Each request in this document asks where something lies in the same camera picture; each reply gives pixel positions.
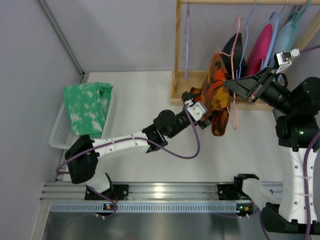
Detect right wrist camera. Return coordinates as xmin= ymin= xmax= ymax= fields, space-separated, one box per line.
xmin=273 ymin=48 xmax=300 ymax=74

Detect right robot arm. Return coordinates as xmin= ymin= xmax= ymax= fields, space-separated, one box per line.
xmin=224 ymin=67 xmax=320 ymax=239

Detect lilac plastic hanger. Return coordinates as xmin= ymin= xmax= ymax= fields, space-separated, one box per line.
xmin=184 ymin=0 xmax=190 ymax=81

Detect grey slotted cable duct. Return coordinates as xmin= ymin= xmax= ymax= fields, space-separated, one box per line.
xmin=50 ymin=202 xmax=253 ymax=213

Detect black trousers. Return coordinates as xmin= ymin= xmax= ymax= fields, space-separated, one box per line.
xmin=221 ymin=33 xmax=248 ymax=79

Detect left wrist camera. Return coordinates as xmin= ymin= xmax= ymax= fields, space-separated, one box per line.
xmin=185 ymin=100 xmax=208 ymax=122

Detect aluminium rail frame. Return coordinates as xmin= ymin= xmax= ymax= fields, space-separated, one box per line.
xmin=29 ymin=0 xmax=308 ymax=240

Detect teal plastic hanger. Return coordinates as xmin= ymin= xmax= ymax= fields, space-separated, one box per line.
xmin=286 ymin=0 xmax=311 ymax=52

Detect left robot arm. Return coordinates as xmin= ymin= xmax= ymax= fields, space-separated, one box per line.
xmin=65 ymin=91 xmax=208 ymax=194

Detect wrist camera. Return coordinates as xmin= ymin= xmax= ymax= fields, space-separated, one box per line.
xmin=273 ymin=48 xmax=300 ymax=74
xmin=185 ymin=100 xmax=208 ymax=122

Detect pink plastic hanger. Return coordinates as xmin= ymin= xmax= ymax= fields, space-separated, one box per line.
xmin=218 ymin=16 xmax=241 ymax=131

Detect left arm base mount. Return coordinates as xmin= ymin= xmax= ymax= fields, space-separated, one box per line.
xmin=84 ymin=184 xmax=129 ymax=201

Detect green white trousers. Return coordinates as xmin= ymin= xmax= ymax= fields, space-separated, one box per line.
xmin=62 ymin=82 xmax=113 ymax=138

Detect white plastic basket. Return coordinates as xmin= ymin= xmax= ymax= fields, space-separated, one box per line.
xmin=48 ymin=87 xmax=117 ymax=150

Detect orange camouflage trousers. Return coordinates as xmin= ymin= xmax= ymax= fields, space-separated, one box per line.
xmin=189 ymin=53 xmax=230 ymax=137

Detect blue hanger with pink trousers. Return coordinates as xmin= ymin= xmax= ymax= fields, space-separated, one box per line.
xmin=260 ymin=11 xmax=281 ymax=70

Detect wooden clothes rack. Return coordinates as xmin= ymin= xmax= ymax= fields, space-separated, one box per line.
xmin=169 ymin=0 xmax=320 ymax=111

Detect pink trousers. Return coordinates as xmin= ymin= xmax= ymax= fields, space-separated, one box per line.
xmin=246 ymin=23 xmax=273 ymax=77

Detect light blue trousers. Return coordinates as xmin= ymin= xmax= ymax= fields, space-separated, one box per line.
xmin=268 ymin=21 xmax=292 ymax=69

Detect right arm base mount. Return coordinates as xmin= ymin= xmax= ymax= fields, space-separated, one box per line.
xmin=217 ymin=184 xmax=250 ymax=201

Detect blue hanger with black trousers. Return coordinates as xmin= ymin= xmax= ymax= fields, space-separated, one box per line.
xmin=236 ymin=0 xmax=257 ymax=79

